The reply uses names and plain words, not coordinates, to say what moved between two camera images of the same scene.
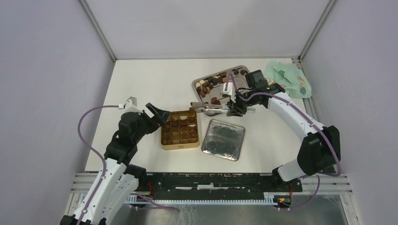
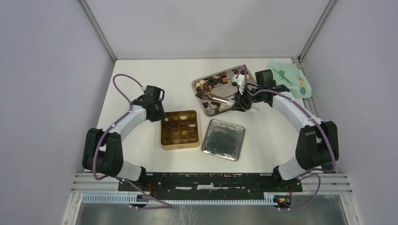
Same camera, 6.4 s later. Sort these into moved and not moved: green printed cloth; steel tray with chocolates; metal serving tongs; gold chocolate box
Moved: metal serving tongs
Not moved: green printed cloth; steel tray with chocolates; gold chocolate box
